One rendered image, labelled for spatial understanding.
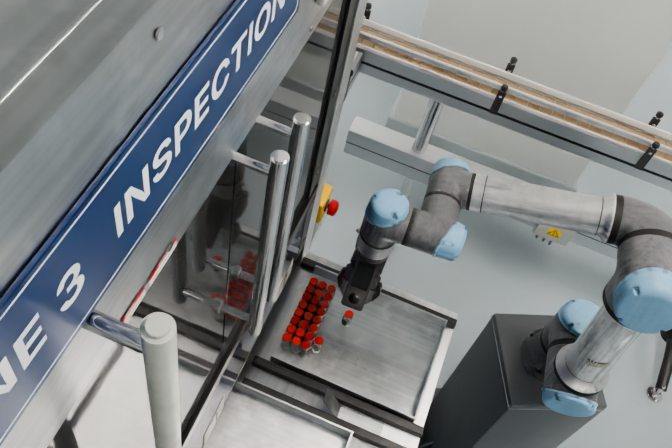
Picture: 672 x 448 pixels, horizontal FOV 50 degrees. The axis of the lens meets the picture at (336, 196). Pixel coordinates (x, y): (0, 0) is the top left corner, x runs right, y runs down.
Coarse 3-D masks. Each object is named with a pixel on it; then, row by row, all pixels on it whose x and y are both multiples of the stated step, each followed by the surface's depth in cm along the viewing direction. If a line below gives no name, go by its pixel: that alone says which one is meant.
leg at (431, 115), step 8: (432, 104) 232; (440, 104) 231; (424, 112) 239; (432, 112) 234; (440, 112) 235; (424, 120) 238; (432, 120) 237; (424, 128) 240; (432, 128) 240; (416, 136) 246; (424, 136) 243; (416, 144) 248; (424, 144) 246; (416, 152) 250; (424, 152) 251; (400, 184) 266; (408, 184) 264; (408, 192) 269
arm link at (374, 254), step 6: (360, 240) 142; (360, 246) 143; (366, 246) 141; (366, 252) 142; (372, 252) 141; (378, 252) 141; (384, 252) 142; (390, 252) 144; (372, 258) 143; (378, 258) 143; (384, 258) 144
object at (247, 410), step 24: (240, 384) 154; (240, 408) 154; (264, 408) 155; (288, 408) 154; (216, 432) 150; (240, 432) 151; (264, 432) 152; (288, 432) 153; (312, 432) 153; (336, 432) 154
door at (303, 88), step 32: (320, 32) 99; (320, 64) 108; (288, 96) 96; (320, 96) 119; (256, 128) 86; (320, 128) 132; (256, 192) 100; (256, 224) 108; (256, 256) 119; (224, 320) 114; (224, 352) 125
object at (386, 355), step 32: (352, 320) 171; (384, 320) 172; (416, 320) 173; (288, 352) 163; (320, 352) 165; (352, 352) 166; (384, 352) 167; (416, 352) 168; (352, 384) 161; (384, 384) 162; (416, 384) 164; (416, 416) 156
